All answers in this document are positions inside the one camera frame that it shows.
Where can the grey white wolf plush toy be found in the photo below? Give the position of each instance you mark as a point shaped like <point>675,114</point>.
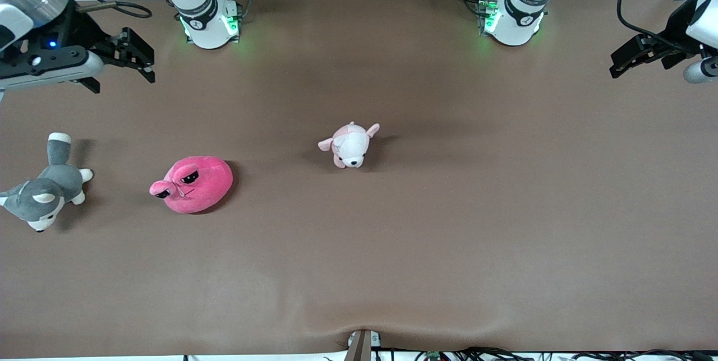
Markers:
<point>50,187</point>

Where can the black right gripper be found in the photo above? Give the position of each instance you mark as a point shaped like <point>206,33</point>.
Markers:
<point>77,29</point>

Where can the light pink plush dog toy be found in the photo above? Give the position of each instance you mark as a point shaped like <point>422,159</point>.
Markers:
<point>350,145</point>

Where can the metal table edge clamp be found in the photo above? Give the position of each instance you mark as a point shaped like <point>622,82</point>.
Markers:
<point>362,345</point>

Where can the hot pink flamingo plush toy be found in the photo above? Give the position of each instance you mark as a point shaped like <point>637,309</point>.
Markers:
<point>202,184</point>

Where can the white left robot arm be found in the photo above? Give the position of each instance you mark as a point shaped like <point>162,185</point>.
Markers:
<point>521,13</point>

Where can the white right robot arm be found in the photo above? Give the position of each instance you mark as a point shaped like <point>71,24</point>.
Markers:
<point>196,13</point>

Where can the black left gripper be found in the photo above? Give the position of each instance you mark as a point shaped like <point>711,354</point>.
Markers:
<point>675,34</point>

